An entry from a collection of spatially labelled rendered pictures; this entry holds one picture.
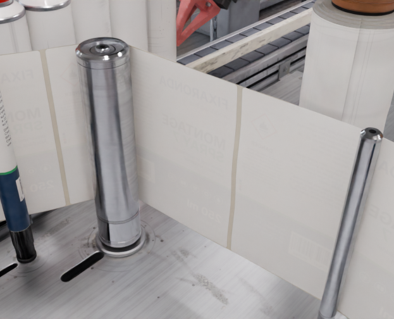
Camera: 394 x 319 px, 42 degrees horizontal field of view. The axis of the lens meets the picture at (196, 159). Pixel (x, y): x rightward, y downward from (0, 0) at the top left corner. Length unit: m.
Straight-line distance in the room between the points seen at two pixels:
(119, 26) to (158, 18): 0.06
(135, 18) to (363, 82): 0.28
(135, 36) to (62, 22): 0.10
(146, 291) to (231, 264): 0.08
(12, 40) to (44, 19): 0.04
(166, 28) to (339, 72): 0.27
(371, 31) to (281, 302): 0.23
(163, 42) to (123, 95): 0.30
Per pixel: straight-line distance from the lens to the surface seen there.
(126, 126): 0.39
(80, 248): 0.48
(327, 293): 0.37
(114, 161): 0.40
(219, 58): 0.74
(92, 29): 0.59
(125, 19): 0.62
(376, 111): 0.50
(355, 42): 0.46
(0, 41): 0.54
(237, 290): 0.44
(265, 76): 0.84
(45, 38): 0.56
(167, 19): 0.66
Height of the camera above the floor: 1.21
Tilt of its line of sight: 35 degrees down
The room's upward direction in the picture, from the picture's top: 1 degrees clockwise
